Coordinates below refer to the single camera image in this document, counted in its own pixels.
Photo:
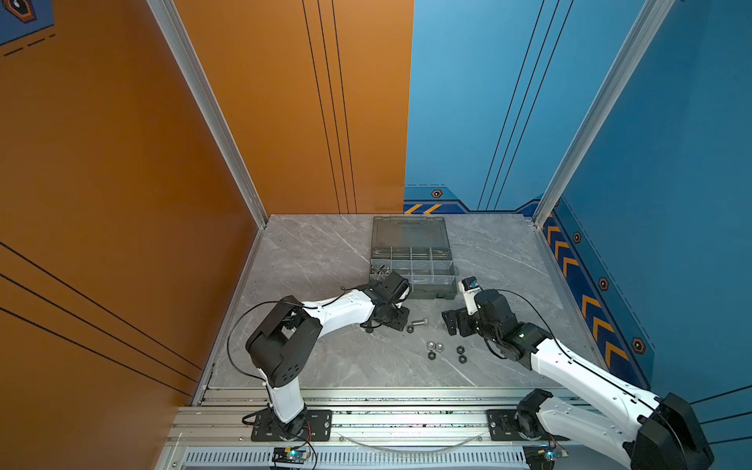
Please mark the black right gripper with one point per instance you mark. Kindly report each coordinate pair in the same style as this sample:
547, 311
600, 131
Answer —
450, 316

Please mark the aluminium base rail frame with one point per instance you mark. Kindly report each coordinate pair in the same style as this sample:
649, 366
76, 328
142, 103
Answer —
372, 428

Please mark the aluminium corner post right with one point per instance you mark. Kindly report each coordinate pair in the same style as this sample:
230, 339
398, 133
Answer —
647, 24

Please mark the green circuit board left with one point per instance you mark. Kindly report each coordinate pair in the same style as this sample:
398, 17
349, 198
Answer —
297, 457

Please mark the green circuit board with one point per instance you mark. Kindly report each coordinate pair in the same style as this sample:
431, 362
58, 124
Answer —
543, 458
297, 457

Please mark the grey plastic organizer box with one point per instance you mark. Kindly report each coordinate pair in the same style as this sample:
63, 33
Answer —
418, 248

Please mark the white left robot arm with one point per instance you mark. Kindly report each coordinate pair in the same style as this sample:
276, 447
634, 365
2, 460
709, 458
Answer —
283, 342

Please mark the aluminium corner post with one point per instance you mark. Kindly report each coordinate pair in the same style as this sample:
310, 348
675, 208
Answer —
178, 40
647, 24

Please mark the aluminium corner post left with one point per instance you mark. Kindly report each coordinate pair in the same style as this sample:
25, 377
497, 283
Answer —
178, 40

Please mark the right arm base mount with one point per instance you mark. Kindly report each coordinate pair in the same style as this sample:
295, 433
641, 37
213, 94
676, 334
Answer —
521, 423

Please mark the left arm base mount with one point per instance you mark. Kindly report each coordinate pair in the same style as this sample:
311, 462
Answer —
314, 425

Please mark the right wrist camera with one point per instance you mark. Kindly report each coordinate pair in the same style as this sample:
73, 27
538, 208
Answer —
469, 288

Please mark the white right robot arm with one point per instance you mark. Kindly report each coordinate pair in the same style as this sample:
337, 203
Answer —
632, 426

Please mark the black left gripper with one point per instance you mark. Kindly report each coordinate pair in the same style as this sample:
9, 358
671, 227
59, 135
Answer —
403, 317

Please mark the green circuit board right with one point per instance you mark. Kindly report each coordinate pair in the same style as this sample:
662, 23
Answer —
543, 458

